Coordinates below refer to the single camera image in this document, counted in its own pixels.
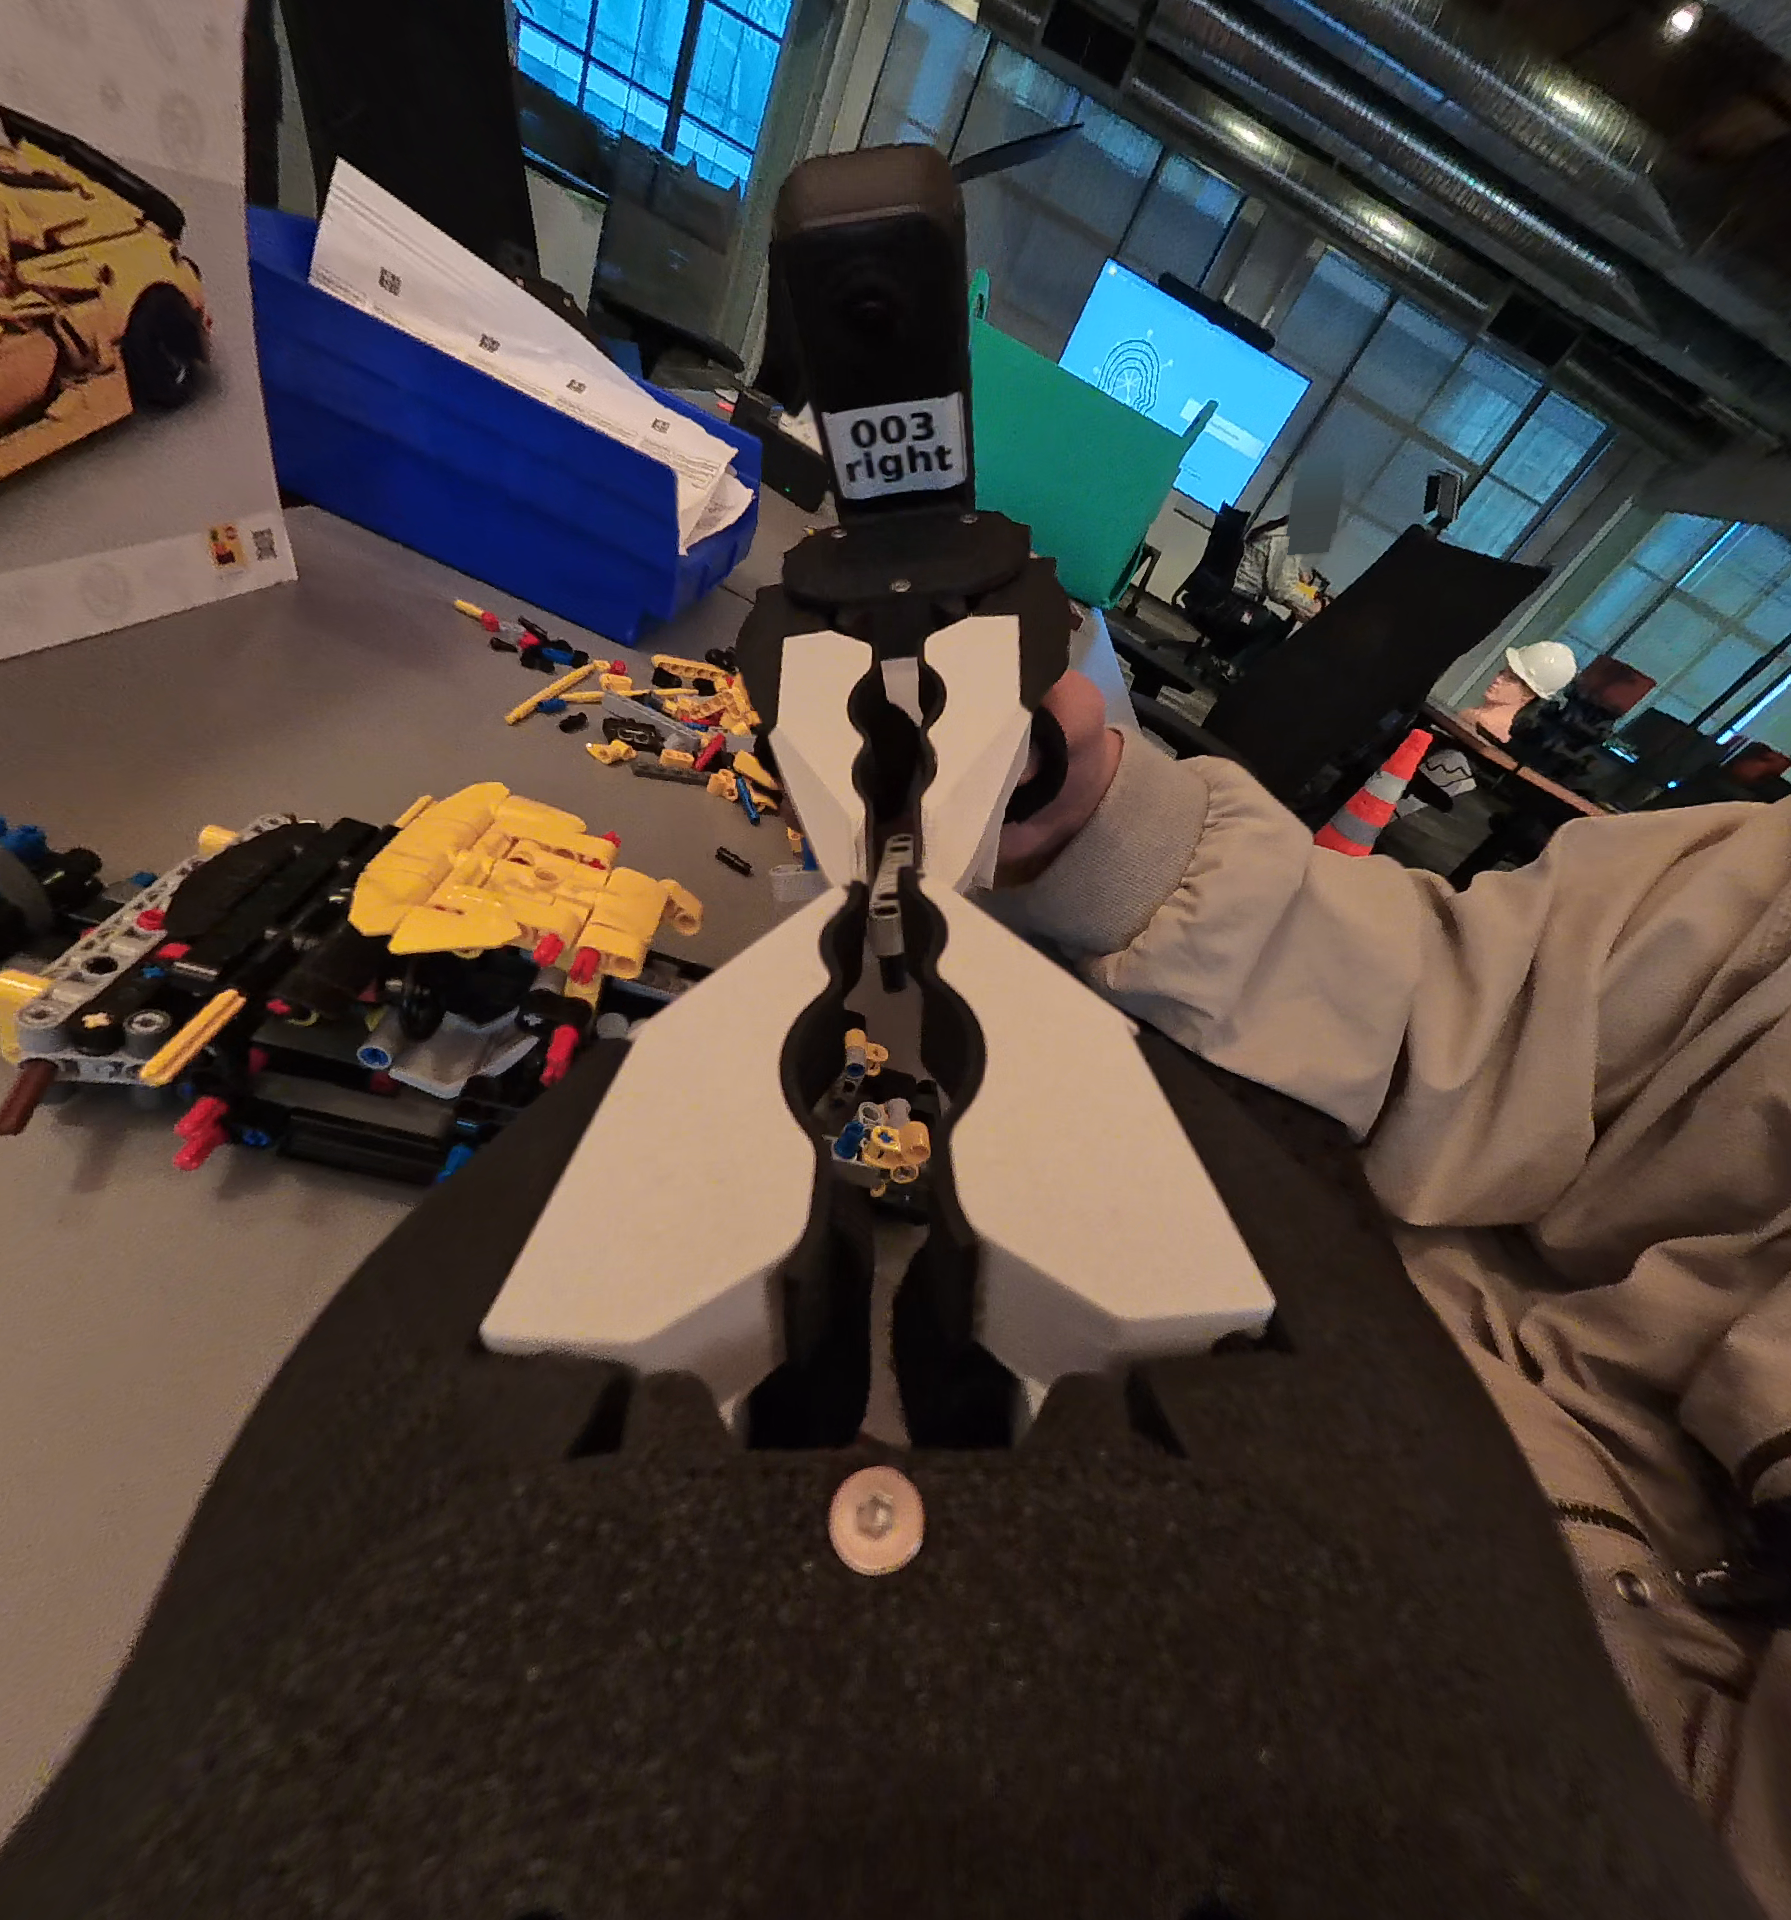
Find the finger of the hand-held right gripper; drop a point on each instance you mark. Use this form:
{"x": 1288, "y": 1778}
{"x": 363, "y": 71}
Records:
{"x": 813, "y": 735}
{"x": 978, "y": 735}

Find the person's right forearm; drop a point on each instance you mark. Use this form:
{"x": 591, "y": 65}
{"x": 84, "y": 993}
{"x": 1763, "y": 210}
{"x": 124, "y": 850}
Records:
{"x": 1435, "y": 930}

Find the yellow black brick car chassis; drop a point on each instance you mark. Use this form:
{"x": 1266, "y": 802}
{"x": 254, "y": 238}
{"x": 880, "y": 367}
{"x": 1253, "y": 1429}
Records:
{"x": 506, "y": 871}

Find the wall display screen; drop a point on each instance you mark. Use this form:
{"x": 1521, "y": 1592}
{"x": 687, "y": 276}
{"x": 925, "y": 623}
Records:
{"x": 1180, "y": 375}

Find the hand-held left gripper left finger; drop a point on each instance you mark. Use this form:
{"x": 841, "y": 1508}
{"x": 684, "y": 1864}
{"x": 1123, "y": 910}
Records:
{"x": 654, "y": 1184}

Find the green plastic object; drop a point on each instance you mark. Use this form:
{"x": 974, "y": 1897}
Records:
{"x": 1060, "y": 450}

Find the person's right hand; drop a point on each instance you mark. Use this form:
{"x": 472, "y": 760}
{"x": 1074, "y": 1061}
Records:
{"x": 1089, "y": 751}

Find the silver ventilation duct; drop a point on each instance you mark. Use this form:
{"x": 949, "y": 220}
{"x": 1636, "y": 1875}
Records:
{"x": 1526, "y": 120}

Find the person's beige jacket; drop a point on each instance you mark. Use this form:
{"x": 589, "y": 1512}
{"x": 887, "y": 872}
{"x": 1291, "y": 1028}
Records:
{"x": 1659, "y": 1426}

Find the grey car instruction booklet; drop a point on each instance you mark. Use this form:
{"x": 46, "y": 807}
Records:
{"x": 116, "y": 495}

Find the white hard hat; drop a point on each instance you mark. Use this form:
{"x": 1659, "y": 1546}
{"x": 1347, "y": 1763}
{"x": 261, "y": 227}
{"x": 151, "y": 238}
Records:
{"x": 1544, "y": 668}

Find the blue plastic bin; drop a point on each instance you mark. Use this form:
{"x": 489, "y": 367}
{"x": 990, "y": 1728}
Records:
{"x": 460, "y": 464}

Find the orange traffic cone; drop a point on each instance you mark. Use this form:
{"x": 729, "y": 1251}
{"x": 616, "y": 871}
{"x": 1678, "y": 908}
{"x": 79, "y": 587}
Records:
{"x": 1375, "y": 810}

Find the black partition panel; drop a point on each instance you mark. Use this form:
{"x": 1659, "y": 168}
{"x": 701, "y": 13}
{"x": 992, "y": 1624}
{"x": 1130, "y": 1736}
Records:
{"x": 1375, "y": 660}

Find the grey brick beam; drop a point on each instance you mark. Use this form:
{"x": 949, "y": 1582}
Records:
{"x": 889, "y": 899}

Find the small yellow blue brick cluster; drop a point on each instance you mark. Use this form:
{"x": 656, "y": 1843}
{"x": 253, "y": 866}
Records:
{"x": 895, "y": 1141}

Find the grey desk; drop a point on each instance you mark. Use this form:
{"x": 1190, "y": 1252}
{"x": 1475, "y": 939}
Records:
{"x": 159, "y": 1320}

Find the black monitor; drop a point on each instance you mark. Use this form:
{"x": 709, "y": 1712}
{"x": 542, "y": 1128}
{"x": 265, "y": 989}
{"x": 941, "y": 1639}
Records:
{"x": 385, "y": 120}

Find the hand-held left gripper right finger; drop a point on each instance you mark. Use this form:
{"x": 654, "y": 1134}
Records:
{"x": 1105, "y": 1184}

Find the scattered small brick pins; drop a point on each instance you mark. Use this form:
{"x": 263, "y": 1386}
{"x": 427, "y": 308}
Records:
{"x": 534, "y": 637}

